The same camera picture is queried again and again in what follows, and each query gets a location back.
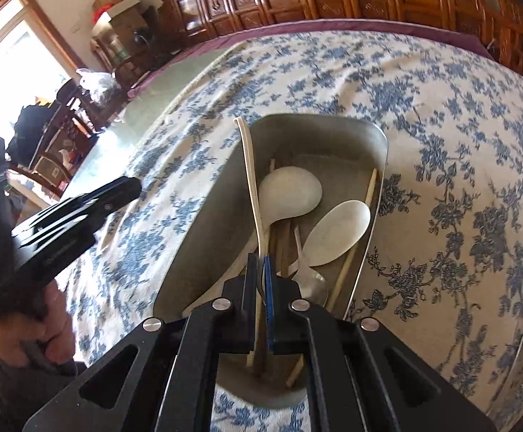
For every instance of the carved wooden chair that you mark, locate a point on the carved wooden chair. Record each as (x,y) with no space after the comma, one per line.
(68,153)

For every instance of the blue floral tablecloth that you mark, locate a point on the blue floral tablecloth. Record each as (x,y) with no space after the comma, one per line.
(423,99)

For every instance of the purple mat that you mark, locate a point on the purple mat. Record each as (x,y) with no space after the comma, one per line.
(288,27)

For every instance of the white oval rice spoon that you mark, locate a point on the white oval rice spoon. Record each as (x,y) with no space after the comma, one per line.
(340,234)

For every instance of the wooden shelf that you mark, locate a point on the wooden shelf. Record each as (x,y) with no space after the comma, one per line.
(126,49)

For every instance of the grey-green sheet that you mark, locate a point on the grey-green sheet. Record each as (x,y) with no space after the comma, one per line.
(144,112)

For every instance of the clear plastic bag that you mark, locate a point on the clear plastic bag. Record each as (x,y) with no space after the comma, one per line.
(99,83)

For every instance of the person's left hand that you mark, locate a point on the person's left hand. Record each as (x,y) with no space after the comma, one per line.
(50,324)

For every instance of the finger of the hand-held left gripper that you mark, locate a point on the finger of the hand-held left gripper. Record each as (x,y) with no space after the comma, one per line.
(86,211)

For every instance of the metal tray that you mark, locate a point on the metal tray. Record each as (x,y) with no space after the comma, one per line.
(225,216)

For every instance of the black clothing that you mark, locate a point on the black clothing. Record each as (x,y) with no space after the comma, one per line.
(36,128)

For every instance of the small metal spoon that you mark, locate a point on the small metal spoon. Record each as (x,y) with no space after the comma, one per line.
(313,284)

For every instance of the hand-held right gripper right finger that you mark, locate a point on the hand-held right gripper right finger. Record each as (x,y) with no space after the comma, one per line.
(269,306)

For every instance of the long cream chopstick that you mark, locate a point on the long cream chopstick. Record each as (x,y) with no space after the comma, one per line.
(249,166)

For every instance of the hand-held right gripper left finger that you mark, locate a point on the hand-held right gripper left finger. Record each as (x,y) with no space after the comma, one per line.
(239,306)

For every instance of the person's left forearm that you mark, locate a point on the person's left forearm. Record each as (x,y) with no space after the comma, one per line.
(27,391)

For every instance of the window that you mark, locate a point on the window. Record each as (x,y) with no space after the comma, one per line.
(18,63)

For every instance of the white round-bowl spoon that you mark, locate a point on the white round-bowl spoon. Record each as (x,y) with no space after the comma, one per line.
(290,193)

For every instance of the wooden chopstick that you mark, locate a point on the wooden chopstick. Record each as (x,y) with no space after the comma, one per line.
(370,186)

